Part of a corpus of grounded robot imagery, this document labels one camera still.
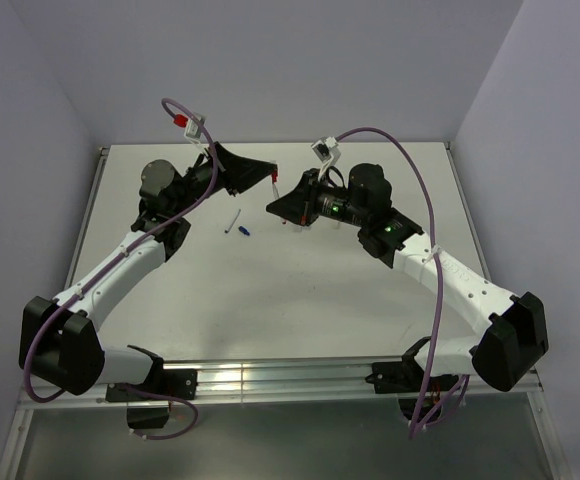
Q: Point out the thin white pen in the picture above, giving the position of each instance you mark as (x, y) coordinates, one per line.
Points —
(233, 224)

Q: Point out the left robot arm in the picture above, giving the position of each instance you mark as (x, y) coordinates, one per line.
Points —
(59, 337)

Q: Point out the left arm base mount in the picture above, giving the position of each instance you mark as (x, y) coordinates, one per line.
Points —
(150, 404)

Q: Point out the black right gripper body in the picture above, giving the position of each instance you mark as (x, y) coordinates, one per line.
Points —
(332, 203)

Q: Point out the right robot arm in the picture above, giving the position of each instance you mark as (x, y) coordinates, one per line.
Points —
(509, 331)

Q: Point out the aluminium rail frame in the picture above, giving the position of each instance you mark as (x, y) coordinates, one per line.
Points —
(282, 329)

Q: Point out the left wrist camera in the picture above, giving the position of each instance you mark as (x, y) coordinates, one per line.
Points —
(192, 132)

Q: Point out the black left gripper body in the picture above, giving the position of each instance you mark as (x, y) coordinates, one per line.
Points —
(197, 183)

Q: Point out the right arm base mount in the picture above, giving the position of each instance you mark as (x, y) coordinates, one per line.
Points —
(405, 377)

